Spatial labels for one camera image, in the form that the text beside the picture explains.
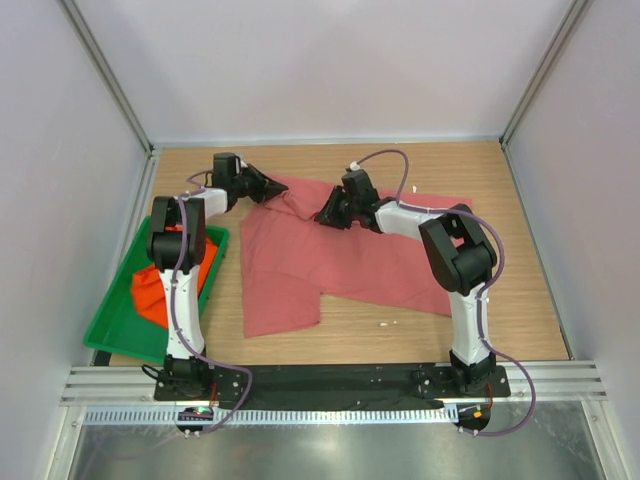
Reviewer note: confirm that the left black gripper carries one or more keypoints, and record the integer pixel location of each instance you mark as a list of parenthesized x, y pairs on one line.
[(266, 187)]

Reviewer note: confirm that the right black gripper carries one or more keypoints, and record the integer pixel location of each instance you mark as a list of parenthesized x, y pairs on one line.
[(329, 215)]

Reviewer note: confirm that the pink t shirt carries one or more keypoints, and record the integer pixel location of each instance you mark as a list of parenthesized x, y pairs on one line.
[(288, 261)]

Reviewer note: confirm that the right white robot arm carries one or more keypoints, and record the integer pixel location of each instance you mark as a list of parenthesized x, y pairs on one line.
[(461, 259)]

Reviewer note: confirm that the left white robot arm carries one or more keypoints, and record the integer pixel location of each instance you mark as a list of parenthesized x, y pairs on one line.
[(176, 246)]

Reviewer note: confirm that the orange t shirt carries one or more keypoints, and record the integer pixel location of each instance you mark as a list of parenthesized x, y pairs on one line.
[(148, 293)]

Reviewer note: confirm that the green plastic tray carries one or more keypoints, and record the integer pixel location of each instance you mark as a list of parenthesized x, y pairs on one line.
[(116, 327)]

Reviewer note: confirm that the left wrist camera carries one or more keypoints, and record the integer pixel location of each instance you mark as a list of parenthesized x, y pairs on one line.
[(227, 166)]

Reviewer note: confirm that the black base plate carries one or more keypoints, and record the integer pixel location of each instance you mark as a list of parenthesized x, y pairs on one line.
[(332, 388)]

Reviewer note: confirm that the slotted white cable duct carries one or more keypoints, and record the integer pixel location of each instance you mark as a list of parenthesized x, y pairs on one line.
[(192, 416)]

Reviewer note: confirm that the aluminium rail profile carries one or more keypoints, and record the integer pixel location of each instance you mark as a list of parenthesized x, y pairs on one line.
[(569, 380)]

